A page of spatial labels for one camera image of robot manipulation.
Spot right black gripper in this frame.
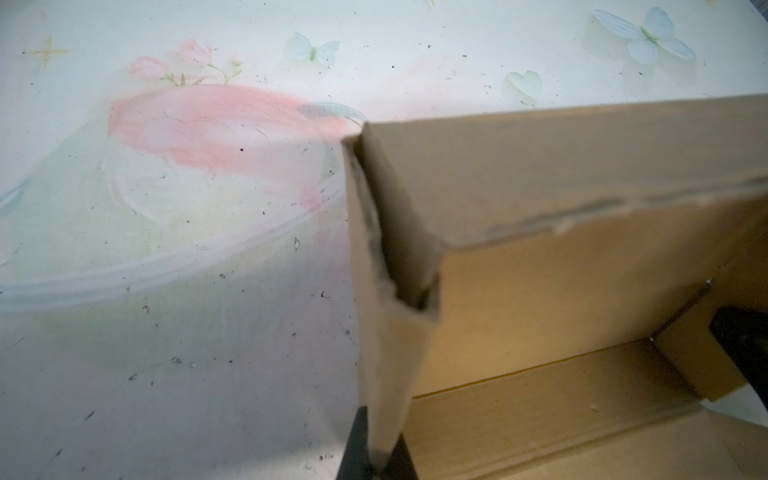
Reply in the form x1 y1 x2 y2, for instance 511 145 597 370
709 306 767 407

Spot floral table mat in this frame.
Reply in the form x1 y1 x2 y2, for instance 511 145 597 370
1 1 767 479

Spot brown cardboard paper box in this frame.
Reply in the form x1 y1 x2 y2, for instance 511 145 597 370
343 95 767 479

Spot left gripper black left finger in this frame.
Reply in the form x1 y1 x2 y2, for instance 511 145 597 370
336 406 375 480

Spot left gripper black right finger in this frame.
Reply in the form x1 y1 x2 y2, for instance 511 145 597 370
383 435 419 480

